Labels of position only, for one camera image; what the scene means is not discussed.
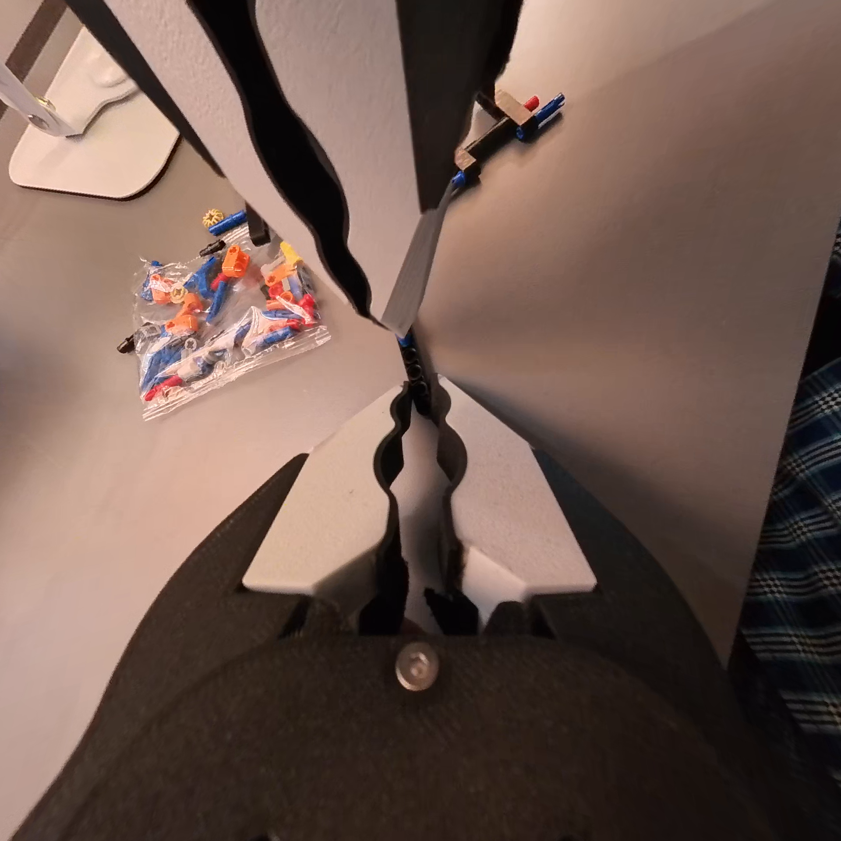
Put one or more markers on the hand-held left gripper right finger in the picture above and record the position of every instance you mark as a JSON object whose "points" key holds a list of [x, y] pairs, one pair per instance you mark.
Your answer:
{"points": [[525, 525]]}

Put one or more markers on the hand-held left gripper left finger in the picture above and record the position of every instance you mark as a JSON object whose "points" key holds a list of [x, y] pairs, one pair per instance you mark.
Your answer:
{"points": [[315, 525]]}

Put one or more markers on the black lego pin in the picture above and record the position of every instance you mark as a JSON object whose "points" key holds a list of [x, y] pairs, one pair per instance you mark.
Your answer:
{"points": [[209, 250], [126, 343]]}

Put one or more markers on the clear bag of lego pieces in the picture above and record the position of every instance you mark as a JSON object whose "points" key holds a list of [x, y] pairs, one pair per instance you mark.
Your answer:
{"points": [[223, 328]]}

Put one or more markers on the white stand with flat base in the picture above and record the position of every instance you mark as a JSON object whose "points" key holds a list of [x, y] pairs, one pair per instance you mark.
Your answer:
{"points": [[98, 144]]}

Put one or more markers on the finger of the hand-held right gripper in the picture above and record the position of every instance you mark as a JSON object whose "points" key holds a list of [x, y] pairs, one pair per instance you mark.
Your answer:
{"points": [[184, 85], [355, 98]]}

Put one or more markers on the person's blue plaid shirt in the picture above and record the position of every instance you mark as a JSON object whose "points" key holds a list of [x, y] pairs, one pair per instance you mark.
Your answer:
{"points": [[801, 525]]}

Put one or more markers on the tan lego gear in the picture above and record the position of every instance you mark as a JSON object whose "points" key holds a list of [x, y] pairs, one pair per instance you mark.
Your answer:
{"points": [[213, 217]]}

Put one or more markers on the black lego assembly with pins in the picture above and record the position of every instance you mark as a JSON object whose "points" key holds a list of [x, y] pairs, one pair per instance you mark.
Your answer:
{"points": [[506, 125]]}

